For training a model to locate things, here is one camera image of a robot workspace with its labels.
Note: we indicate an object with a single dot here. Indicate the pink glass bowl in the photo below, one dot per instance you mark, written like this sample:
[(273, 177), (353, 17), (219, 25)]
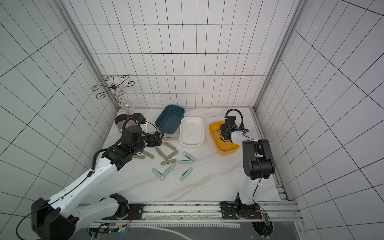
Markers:
[(120, 126)]

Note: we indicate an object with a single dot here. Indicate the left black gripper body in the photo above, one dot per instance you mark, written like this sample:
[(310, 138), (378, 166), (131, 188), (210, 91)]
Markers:
[(148, 141)]

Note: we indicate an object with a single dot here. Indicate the pink folding knife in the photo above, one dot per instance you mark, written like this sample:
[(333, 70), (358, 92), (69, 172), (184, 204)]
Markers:
[(170, 139)]

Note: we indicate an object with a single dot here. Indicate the yellow storage box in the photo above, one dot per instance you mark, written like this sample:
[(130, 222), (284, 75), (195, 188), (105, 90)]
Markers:
[(221, 147)]

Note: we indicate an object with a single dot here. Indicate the olive green folding knife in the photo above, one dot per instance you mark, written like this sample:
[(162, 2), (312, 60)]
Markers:
[(160, 152), (166, 162), (169, 145), (147, 154), (168, 157)]

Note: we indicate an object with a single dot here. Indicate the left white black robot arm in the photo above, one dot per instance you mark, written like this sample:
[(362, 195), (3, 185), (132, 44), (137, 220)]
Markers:
[(60, 216)]

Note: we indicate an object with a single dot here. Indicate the dark teal storage box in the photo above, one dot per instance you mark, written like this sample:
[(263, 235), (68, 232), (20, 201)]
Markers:
[(169, 119)]

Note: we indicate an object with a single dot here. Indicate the white storage box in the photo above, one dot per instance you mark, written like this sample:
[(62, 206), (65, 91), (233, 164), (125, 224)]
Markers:
[(191, 131)]

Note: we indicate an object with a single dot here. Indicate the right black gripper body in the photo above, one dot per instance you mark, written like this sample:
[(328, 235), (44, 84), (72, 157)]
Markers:
[(225, 132)]

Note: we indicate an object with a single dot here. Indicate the metal scroll cup rack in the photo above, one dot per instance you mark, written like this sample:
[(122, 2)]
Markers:
[(118, 90)]

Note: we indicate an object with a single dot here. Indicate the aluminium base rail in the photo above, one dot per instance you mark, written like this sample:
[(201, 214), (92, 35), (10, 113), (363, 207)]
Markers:
[(206, 212)]

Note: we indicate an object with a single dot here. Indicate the clear glass on rack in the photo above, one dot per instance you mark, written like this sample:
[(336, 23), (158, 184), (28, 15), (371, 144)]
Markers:
[(128, 107)]

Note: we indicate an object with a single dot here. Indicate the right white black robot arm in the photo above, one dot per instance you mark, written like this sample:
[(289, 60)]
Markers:
[(258, 161)]

